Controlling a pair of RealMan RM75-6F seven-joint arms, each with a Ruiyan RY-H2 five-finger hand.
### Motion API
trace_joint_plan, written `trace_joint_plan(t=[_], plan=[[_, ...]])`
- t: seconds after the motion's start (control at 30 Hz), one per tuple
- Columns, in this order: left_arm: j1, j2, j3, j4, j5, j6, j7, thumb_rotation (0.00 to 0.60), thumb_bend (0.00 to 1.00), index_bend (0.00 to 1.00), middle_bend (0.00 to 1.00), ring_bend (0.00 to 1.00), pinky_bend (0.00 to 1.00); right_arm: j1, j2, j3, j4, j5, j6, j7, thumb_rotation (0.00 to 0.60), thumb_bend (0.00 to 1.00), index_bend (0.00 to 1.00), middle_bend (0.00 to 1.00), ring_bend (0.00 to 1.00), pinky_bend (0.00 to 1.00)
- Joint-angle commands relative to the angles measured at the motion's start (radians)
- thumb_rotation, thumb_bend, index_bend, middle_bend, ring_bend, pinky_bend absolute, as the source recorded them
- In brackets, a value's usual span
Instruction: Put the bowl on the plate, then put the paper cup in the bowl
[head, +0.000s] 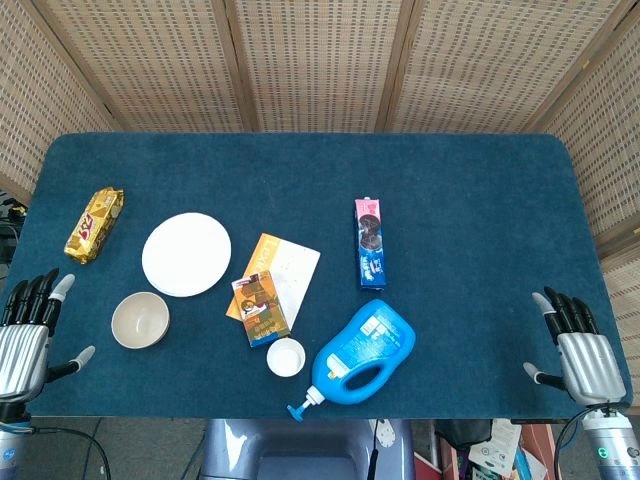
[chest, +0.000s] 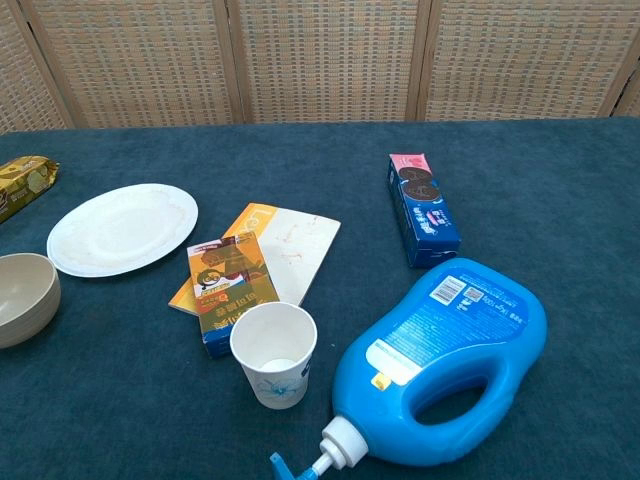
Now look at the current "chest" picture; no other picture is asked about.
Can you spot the teal blue tablecloth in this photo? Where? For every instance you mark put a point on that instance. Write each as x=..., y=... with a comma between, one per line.
x=125, y=400

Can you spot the white paper cup blue flower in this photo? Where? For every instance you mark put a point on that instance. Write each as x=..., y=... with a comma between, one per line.
x=277, y=385

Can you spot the large white plate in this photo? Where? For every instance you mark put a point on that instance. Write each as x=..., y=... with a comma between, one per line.
x=120, y=230

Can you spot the yellow and white book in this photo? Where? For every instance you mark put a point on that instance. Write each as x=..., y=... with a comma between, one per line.
x=300, y=245

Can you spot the gold cracker packet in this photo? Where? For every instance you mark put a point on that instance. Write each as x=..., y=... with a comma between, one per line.
x=25, y=182

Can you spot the blue detergent pump bottle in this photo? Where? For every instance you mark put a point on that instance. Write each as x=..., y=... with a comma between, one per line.
x=450, y=325

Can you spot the blue chocolate cookie box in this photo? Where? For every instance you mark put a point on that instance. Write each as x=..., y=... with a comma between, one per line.
x=425, y=220

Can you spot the orange cartoon snack box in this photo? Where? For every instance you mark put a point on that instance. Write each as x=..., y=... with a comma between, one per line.
x=230, y=280

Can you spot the woven rattan folding screen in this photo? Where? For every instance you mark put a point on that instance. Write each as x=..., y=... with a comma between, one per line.
x=320, y=60

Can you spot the small off-white bowl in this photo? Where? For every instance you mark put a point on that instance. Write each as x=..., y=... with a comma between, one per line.
x=22, y=305

